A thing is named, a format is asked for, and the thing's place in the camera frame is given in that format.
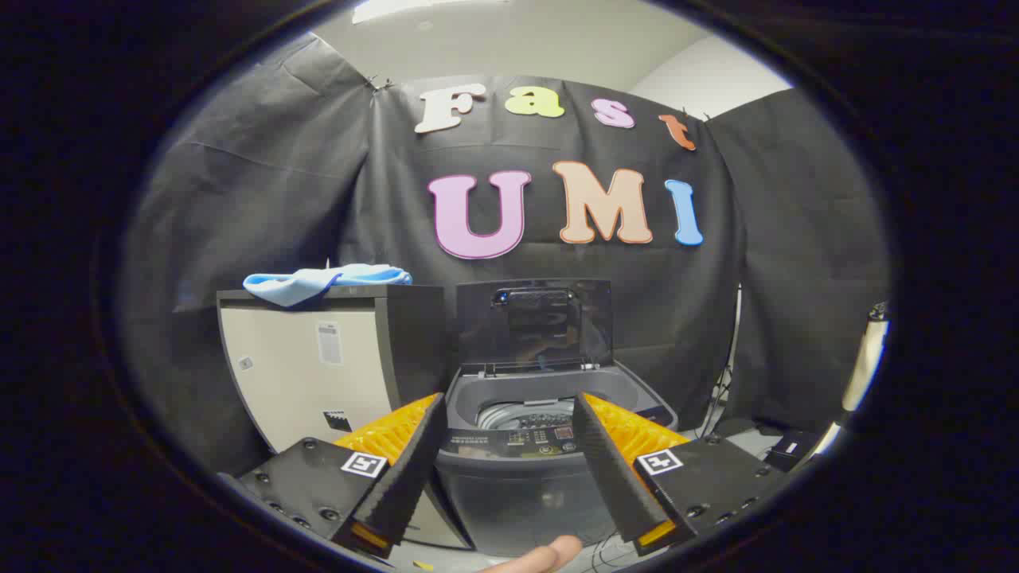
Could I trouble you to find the grey cabinet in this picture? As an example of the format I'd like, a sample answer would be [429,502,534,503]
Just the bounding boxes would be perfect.
[216,283,475,551]

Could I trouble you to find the dark washing machine lid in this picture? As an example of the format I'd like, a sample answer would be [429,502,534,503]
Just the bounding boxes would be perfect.
[455,278,615,376]

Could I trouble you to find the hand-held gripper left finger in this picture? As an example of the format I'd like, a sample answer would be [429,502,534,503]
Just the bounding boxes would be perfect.
[237,392,448,559]

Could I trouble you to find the white pole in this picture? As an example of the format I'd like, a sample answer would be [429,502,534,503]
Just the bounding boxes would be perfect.
[818,301,889,456]

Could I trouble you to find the black cables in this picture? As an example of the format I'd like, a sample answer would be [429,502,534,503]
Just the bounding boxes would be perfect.
[699,285,744,440]

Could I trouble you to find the grey washing machine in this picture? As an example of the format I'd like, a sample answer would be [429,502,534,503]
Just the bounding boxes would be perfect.
[434,362,680,558]

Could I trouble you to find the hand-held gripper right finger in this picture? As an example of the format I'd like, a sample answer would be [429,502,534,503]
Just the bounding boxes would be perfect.
[572,391,789,558]

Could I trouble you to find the black backdrop cloth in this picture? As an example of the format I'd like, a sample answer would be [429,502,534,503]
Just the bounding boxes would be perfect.
[119,32,891,478]

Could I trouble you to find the small black box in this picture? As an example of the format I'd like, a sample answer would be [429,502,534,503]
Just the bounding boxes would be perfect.
[763,430,822,472]

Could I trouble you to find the light blue shirt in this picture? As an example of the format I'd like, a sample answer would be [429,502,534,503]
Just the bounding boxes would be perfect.
[243,263,414,309]

